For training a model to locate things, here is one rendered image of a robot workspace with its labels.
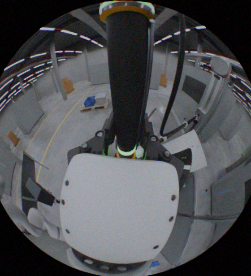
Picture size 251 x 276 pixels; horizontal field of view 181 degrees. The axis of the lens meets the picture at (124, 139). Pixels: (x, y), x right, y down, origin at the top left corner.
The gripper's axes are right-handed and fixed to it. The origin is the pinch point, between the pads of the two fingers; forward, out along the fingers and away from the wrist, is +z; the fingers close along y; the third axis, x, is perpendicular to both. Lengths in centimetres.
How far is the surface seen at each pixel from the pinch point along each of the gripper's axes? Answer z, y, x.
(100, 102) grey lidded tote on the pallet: 260, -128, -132
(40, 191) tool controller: -31, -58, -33
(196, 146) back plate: 14.1, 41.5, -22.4
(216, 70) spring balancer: 41, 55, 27
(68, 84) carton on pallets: 596, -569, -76
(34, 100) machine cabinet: 257, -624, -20
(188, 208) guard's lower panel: -33, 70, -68
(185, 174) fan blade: -3.7, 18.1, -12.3
